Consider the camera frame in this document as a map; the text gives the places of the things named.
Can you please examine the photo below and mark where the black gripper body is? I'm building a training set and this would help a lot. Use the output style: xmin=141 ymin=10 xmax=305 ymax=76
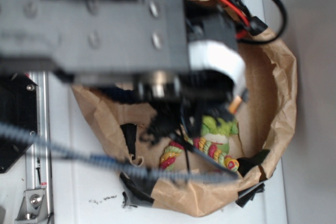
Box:
xmin=181 ymin=11 xmax=249 ymax=120

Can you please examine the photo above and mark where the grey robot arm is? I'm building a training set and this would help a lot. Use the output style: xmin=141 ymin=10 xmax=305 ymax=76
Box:
xmin=1 ymin=0 xmax=246 ymax=117

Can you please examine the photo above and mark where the green fuzzy plush toy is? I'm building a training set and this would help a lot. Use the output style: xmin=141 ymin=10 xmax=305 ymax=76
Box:
xmin=201 ymin=116 xmax=239 ymax=153

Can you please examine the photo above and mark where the crumpled brown paper bag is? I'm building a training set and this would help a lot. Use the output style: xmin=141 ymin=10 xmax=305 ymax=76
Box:
xmin=71 ymin=0 xmax=298 ymax=218

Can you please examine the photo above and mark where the black cable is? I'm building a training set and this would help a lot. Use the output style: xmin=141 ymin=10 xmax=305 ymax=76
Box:
xmin=209 ymin=0 xmax=288 ymax=45

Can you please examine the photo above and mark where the black octagonal mount plate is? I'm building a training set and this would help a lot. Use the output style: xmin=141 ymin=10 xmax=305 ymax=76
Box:
xmin=1 ymin=74 xmax=38 ymax=174

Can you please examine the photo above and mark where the aluminium extrusion rail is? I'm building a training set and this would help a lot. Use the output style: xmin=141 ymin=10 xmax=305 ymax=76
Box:
xmin=25 ymin=72 xmax=54 ymax=223

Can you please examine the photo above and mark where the grey braided cable sleeve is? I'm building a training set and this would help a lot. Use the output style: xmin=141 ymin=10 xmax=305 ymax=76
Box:
xmin=0 ymin=122 xmax=238 ymax=184

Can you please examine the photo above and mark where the metal corner bracket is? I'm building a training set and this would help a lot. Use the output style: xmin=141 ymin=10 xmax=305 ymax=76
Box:
xmin=14 ymin=188 xmax=50 ymax=223

